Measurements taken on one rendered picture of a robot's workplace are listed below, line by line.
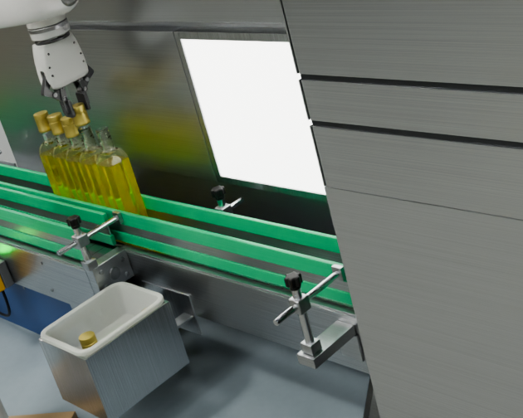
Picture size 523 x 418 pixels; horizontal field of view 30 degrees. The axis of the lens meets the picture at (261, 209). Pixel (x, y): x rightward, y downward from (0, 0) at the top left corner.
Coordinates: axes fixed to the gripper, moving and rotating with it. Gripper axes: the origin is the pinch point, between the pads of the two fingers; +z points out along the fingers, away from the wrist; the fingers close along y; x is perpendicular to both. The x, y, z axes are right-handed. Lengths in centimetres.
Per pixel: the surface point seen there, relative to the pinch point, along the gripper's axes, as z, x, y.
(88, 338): 38, 21, 27
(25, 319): 58, -38, 13
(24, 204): 26.2, -28.9, 6.0
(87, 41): -9.6, -7.0, -12.3
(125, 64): -4.6, 4.8, -12.3
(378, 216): -1, 101, 22
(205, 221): 25.8, 28.6, -3.6
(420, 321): 14, 105, 22
